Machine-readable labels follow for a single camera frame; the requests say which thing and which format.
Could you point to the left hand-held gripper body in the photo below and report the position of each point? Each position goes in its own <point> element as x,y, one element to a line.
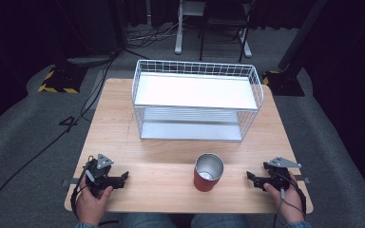
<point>99,172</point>

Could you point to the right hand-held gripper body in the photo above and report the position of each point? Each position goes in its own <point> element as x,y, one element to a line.
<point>280,173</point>

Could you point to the red metal cup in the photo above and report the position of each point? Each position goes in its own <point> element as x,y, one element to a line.
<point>207,172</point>

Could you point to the person's right hand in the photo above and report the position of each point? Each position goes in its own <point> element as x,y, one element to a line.
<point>286,202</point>

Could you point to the person's left hand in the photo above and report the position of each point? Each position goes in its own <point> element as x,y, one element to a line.
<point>92,205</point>

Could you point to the person's legs in jeans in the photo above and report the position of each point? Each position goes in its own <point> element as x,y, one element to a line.
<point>183,221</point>

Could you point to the black yellow-striped stand base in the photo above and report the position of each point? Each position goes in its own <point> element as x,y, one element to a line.
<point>61,79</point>
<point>282,83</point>

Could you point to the black slanted stand pole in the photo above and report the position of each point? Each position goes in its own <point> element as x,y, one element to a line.
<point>301,34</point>

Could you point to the black metal chair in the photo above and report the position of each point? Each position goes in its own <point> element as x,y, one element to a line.
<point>225,22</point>

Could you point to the white metal stand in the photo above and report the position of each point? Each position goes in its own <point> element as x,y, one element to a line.
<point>183,28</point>

